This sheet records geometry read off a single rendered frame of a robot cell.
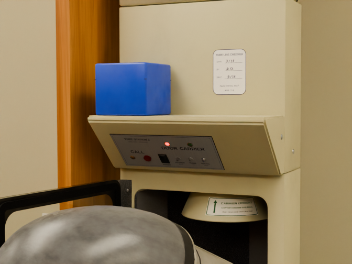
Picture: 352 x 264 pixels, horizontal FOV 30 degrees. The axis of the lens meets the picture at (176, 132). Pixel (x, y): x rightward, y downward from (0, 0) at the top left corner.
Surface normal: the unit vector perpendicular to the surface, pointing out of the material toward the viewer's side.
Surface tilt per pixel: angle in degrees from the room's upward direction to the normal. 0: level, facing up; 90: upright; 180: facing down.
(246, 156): 135
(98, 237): 44
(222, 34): 90
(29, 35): 90
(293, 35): 90
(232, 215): 67
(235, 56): 90
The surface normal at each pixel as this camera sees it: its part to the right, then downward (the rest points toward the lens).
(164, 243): 0.62, -0.52
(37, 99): -0.41, 0.05
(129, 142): -0.29, 0.74
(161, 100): 0.91, 0.02
